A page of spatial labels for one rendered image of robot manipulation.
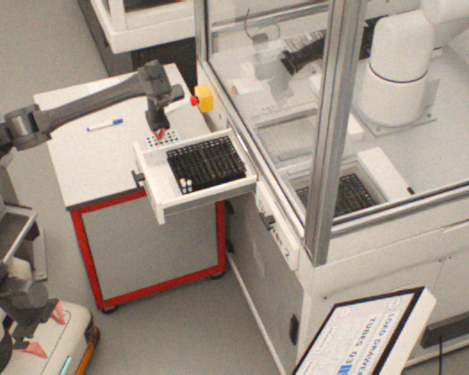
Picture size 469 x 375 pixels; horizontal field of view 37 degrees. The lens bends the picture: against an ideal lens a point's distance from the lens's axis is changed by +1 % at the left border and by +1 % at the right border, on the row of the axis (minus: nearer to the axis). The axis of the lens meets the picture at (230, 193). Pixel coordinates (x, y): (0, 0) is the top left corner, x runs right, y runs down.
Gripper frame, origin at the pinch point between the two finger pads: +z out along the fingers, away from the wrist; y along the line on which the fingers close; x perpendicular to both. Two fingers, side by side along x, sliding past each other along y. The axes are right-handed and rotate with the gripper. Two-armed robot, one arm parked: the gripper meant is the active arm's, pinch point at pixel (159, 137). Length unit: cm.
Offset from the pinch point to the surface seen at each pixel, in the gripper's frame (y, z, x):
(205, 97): 3.5, -9.7, -19.3
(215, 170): -30.9, -8.9, -10.6
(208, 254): -15, 58, -12
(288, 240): -68, -11, -20
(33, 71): 165, 82, 34
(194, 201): -38.8, -5.8, -0.5
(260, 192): -46, -10, -20
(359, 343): -114, -31, -16
